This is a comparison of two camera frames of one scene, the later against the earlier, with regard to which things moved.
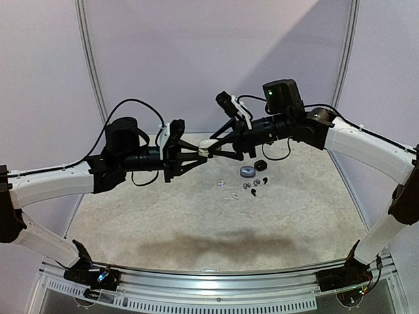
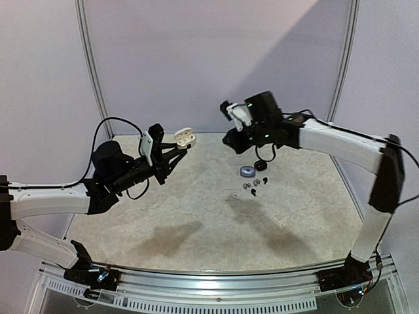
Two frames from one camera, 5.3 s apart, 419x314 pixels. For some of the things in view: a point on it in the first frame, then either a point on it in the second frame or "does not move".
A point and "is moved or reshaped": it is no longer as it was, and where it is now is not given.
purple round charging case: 247,171 does not move
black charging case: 260,165 does not move
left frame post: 80,6 does not move
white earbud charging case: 203,145 is moved or reshaped
